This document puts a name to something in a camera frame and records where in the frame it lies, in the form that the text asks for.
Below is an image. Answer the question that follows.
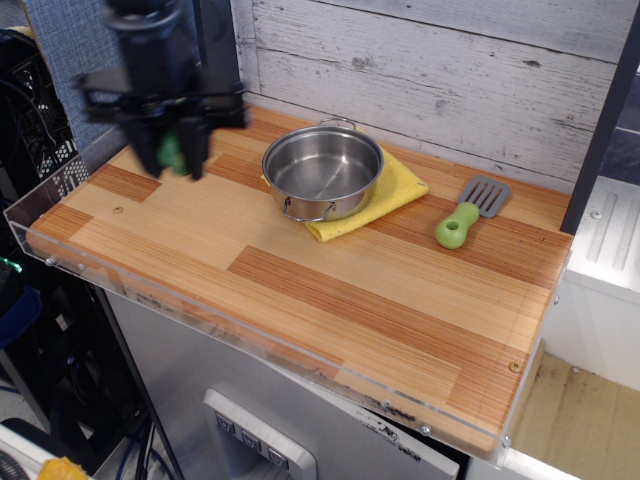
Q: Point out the dark grey vertical post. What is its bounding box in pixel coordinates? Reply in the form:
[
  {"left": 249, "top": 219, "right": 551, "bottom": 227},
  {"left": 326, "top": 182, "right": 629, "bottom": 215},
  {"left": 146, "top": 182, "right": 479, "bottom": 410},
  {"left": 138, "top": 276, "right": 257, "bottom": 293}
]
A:
[{"left": 192, "top": 0, "right": 242, "bottom": 93}]

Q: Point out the green toy pepper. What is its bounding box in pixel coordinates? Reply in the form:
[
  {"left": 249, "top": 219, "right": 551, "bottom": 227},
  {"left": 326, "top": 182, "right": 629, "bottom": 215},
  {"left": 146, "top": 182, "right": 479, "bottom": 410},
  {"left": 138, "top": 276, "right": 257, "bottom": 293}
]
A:
[{"left": 156, "top": 130, "right": 188, "bottom": 176}]

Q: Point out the silver toy appliance panel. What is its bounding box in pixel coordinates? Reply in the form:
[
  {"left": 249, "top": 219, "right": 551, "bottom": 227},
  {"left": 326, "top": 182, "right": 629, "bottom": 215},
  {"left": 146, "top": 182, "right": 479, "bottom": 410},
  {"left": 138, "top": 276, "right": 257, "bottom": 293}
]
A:
[{"left": 203, "top": 388, "right": 318, "bottom": 479}]

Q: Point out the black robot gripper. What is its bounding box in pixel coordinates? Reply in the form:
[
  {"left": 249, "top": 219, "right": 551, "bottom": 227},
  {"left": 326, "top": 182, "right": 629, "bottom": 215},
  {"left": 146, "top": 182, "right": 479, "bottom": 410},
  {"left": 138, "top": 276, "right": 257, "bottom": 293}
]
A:
[{"left": 73, "top": 1, "right": 247, "bottom": 180}]

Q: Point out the stainless steel pot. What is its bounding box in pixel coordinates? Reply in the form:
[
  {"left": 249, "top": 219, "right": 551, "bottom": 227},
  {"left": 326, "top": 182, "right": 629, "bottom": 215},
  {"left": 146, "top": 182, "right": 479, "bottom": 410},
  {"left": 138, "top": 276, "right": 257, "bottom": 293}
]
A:
[{"left": 262, "top": 118, "right": 384, "bottom": 223}]

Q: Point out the clear acrylic table guard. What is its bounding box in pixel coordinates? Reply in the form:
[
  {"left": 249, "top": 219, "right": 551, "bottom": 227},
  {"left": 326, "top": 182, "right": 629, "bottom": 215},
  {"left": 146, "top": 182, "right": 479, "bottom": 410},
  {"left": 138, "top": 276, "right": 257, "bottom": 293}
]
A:
[{"left": 2, "top": 64, "right": 546, "bottom": 470}]

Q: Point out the dark right frame post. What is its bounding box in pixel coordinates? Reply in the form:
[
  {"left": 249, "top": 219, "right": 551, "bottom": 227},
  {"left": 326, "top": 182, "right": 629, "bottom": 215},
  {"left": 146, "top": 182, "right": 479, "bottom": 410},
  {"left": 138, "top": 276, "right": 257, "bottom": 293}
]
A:
[{"left": 560, "top": 6, "right": 639, "bottom": 235}]

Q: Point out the white ridged box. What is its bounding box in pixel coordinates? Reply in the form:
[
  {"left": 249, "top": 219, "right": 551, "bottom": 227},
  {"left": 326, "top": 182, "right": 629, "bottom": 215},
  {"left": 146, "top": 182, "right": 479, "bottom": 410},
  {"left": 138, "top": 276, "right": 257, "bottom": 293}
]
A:
[{"left": 567, "top": 176, "right": 639, "bottom": 293}]

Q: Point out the black plastic crate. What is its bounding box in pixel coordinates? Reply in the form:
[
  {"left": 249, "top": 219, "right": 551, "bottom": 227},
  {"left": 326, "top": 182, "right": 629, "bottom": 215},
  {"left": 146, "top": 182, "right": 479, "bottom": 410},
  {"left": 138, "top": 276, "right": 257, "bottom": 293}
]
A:
[{"left": 1, "top": 28, "right": 88, "bottom": 207}]

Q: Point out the green handled grey spatula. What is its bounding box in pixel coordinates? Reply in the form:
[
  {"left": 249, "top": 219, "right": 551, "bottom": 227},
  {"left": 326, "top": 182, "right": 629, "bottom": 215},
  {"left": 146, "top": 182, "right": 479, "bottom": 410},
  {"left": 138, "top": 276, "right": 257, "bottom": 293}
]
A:
[{"left": 435, "top": 175, "right": 511, "bottom": 250}]

